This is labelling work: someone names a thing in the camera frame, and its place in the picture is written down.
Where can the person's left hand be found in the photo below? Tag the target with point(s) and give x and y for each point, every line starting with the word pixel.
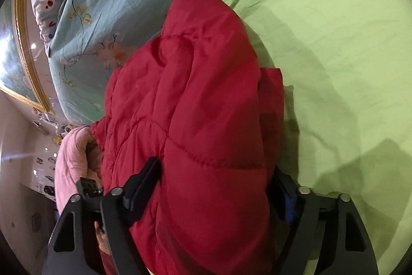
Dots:
pixel 102 239

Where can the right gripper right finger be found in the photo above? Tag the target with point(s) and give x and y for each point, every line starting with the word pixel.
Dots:
pixel 327 228

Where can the maroon fleece sleeve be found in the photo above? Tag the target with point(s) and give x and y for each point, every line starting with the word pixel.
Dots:
pixel 108 263

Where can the pink folded quilt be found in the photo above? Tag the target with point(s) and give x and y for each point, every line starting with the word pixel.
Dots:
pixel 79 157

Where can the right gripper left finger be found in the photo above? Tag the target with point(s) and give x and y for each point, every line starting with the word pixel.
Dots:
pixel 73 246

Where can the red puffer jacket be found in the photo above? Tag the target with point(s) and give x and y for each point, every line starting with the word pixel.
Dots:
pixel 196 98

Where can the gold framed picture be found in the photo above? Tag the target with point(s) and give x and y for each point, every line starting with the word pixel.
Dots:
pixel 19 78

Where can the light green bed sheet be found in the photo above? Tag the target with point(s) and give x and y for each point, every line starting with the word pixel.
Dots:
pixel 346 66

